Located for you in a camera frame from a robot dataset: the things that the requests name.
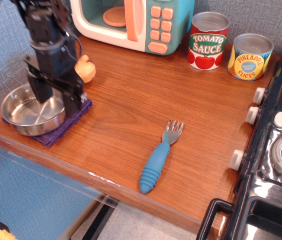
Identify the black oven door handle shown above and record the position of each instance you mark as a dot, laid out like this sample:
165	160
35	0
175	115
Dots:
216	205

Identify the white round stove button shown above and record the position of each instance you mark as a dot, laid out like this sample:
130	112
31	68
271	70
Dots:
278	120

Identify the orange toy chicken piece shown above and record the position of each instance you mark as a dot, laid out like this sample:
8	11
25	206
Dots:
85	69

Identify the white stove knob top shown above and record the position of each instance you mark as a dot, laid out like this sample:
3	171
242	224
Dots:
258	96

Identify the white stove knob bottom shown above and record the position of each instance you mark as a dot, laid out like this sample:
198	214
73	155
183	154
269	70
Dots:
236	159

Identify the blue handled fork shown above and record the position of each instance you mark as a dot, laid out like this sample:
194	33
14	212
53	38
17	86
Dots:
152	169

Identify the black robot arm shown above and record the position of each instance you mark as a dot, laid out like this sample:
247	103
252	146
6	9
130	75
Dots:
37	32

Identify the toy microwave teal and white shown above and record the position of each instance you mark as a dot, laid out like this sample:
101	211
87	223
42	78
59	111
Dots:
150	26

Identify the white stove knob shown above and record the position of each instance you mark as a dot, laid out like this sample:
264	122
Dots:
236	159
258	96
252	115

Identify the stainless steel pan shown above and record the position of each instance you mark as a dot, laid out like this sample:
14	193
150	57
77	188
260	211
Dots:
25	113

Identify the tomato sauce can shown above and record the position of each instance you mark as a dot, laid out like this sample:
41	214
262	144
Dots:
208	36

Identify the orange object bottom left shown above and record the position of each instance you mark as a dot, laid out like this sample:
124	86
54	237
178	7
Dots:
4	235

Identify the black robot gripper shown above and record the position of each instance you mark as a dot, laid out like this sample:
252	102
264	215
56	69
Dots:
53	67

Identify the black toy stove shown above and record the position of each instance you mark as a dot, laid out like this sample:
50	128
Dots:
257	213

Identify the purple folded cloth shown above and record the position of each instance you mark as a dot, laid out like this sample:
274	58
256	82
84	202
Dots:
50	138

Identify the pineapple slices can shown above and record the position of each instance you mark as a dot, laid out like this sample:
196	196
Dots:
250	56

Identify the white stove knob middle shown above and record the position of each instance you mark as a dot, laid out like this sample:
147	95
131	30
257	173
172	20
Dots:
252	115

